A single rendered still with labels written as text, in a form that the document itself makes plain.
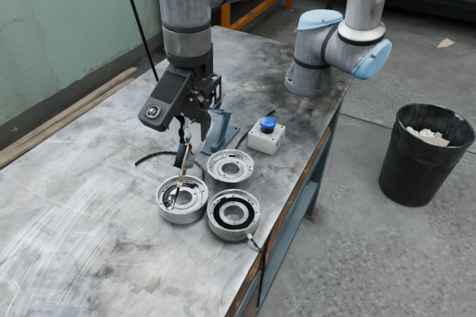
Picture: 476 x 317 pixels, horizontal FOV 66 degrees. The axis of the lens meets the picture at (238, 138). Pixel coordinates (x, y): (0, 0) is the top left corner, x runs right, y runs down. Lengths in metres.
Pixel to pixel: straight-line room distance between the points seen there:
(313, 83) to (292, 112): 0.12
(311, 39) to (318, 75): 0.11
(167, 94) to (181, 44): 0.08
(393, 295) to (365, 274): 0.12
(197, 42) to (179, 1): 0.07
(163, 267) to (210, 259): 0.08
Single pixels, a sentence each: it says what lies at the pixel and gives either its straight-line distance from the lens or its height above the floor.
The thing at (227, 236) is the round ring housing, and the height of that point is 0.82.
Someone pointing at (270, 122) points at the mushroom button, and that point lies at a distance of 0.88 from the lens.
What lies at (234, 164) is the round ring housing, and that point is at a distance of 0.83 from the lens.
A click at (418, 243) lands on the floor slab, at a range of 1.92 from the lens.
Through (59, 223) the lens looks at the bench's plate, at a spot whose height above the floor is 0.80.
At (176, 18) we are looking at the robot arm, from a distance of 0.56.
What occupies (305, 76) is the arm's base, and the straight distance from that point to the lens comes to 1.11.
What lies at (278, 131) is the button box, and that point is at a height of 0.85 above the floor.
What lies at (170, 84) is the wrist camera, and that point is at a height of 1.09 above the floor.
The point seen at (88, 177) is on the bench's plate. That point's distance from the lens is 0.89.
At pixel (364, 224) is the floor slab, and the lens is 1.89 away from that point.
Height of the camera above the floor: 1.40
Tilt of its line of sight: 40 degrees down
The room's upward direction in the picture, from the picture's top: 3 degrees clockwise
